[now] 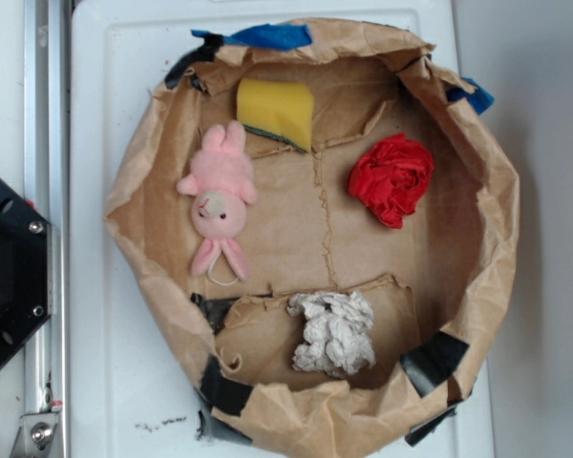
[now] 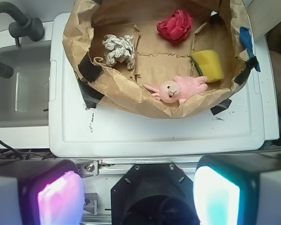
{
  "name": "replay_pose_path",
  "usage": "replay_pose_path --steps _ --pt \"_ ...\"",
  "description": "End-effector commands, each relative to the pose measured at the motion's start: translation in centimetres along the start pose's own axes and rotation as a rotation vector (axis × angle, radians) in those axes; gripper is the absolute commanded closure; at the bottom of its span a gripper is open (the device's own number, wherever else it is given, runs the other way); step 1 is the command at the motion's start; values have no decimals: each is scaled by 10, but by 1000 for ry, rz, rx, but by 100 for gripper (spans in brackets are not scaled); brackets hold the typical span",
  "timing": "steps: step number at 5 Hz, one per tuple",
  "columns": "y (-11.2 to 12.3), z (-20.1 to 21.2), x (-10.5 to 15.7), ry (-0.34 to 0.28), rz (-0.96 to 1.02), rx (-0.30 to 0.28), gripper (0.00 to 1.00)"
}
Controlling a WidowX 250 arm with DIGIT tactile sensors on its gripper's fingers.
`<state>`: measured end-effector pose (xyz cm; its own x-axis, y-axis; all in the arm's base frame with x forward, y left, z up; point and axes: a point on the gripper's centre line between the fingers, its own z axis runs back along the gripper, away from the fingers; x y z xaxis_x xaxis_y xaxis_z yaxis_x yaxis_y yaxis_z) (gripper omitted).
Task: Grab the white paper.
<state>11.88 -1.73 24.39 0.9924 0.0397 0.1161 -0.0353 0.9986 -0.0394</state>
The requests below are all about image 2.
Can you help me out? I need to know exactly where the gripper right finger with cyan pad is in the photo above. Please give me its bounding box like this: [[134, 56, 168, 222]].
[[193, 153, 281, 225]]

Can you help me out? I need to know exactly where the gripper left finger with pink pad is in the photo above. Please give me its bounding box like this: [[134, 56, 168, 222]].
[[0, 159, 85, 225]]

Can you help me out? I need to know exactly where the white paper ball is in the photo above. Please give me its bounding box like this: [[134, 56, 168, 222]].
[[102, 34, 136, 70]]

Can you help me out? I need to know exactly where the white plastic bin lid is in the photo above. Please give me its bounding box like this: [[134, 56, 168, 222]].
[[49, 13, 265, 158]]

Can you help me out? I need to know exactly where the grey sink basin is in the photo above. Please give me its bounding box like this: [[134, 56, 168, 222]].
[[0, 23, 52, 128]]

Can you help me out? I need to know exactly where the pink plush bunny toy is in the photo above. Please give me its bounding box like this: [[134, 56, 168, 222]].
[[142, 75, 208, 104]]

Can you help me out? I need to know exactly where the yellow green sponge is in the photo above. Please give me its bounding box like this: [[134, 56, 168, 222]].
[[190, 50, 224, 83]]

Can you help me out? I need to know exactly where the brown paper bag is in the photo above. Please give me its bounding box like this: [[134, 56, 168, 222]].
[[63, 0, 258, 119]]

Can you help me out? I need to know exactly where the crumpled red paper ball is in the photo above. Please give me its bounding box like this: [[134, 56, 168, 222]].
[[156, 9, 194, 44]]

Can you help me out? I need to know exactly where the black cable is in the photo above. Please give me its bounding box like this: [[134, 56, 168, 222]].
[[0, 133, 52, 160]]

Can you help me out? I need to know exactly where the aluminium frame rail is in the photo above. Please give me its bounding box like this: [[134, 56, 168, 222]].
[[72, 155, 201, 176]]

